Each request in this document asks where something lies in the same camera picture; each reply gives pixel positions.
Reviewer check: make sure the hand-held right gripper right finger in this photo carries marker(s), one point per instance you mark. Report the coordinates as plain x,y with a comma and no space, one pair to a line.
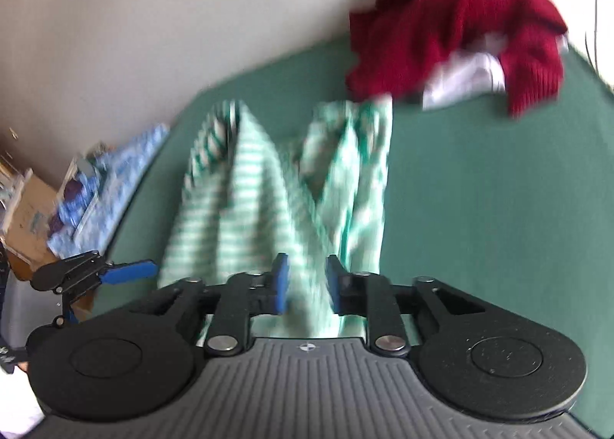
333,285

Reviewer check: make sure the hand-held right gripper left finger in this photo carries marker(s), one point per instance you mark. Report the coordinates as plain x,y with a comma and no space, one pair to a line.
280,285

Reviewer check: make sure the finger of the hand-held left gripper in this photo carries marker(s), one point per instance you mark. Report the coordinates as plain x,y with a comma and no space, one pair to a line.
129,272
69,309

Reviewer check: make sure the green striped shirt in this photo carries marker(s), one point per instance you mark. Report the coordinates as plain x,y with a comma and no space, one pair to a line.
249,189

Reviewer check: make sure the cardboard box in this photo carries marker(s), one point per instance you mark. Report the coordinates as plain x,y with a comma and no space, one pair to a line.
29,218

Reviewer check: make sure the blue patterned towel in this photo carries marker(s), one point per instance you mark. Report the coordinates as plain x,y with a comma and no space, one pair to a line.
120,170

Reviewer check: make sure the green tablecloth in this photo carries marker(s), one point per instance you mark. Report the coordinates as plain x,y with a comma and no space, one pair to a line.
479,180

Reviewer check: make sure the white garment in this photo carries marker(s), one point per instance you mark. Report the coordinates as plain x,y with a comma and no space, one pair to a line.
460,79

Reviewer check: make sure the dark red sweater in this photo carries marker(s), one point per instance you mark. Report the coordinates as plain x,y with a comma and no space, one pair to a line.
455,12

